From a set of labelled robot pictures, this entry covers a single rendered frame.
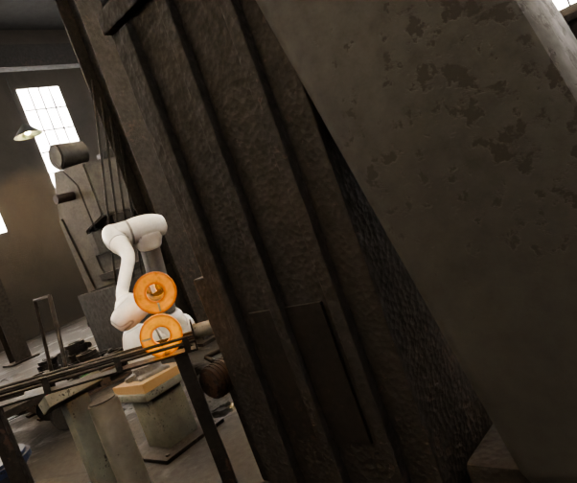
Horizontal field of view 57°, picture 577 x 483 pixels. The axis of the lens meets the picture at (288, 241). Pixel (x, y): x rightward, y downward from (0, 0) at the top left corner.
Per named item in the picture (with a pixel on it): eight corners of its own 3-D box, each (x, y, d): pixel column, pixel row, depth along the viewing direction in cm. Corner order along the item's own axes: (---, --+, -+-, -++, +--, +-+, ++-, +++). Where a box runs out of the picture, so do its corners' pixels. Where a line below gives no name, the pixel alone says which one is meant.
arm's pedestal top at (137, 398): (114, 402, 286) (111, 396, 285) (161, 375, 310) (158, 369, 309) (147, 402, 265) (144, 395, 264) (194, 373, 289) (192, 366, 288)
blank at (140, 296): (170, 265, 195) (170, 265, 198) (127, 278, 192) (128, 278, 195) (182, 307, 195) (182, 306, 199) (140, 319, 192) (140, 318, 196)
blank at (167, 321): (187, 350, 197) (187, 348, 200) (176, 309, 196) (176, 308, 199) (145, 362, 193) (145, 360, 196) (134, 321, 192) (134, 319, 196)
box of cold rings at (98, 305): (196, 322, 645) (171, 255, 639) (243, 315, 578) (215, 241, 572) (104, 369, 559) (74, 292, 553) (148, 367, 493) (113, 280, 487)
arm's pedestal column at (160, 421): (125, 459, 288) (103, 407, 285) (181, 420, 318) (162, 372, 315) (168, 464, 261) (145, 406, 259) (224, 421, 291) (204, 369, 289)
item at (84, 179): (89, 347, 762) (13, 158, 741) (154, 315, 857) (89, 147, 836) (148, 336, 673) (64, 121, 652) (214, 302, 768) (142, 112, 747)
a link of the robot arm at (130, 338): (127, 370, 290) (113, 332, 289) (159, 356, 298) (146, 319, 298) (134, 372, 275) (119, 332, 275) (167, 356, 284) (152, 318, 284)
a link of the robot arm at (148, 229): (155, 347, 300) (191, 332, 311) (166, 357, 287) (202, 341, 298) (118, 218, 276) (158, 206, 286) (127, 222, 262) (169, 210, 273)
